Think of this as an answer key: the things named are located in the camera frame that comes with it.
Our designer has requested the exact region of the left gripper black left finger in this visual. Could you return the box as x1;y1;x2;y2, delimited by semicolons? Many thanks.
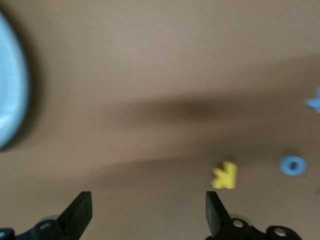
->
0;191;93;240

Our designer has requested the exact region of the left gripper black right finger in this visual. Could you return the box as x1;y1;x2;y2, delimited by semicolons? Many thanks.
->
204;191;301;240

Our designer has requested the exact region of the yellow foam letter k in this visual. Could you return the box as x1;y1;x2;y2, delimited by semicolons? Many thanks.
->
211;160;238;190

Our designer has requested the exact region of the blue foam letter o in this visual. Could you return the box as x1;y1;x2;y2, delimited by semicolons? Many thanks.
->
277;154;308;177

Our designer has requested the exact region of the blue round plate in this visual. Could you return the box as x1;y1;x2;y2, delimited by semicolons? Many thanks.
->
0;8;32;152

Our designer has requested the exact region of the blue foam letter x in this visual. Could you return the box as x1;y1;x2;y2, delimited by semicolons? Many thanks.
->
304;87;320;113

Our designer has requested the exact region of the brown table cover sheet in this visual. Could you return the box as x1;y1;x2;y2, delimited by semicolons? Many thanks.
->
0;0;320;240

